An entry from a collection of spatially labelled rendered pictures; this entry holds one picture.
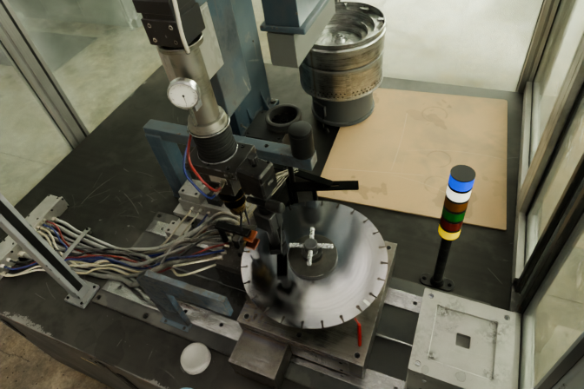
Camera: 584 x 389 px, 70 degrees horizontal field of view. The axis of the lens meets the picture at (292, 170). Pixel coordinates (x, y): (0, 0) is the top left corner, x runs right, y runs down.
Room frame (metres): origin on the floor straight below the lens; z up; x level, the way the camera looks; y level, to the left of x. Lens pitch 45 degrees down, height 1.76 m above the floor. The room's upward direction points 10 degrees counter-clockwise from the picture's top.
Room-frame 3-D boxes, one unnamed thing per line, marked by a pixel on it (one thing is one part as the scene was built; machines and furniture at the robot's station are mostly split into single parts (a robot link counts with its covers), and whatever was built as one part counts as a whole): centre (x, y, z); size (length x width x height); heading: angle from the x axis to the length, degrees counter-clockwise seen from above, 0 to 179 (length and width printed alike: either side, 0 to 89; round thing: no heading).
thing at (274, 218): (0.54, 0.06, 1.17); 0.06 x 0.05 x 0.20; 51
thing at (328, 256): (0.52, -0.01, 0.96); 0.11 x 0.11 x 0.03
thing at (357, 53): (1.28, -0.23, 0.93); 0.31 x 0.31 x 0.36
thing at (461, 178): (0.51, -0.32, 1.14); 0.05 x 0.04 x 0.03; 150
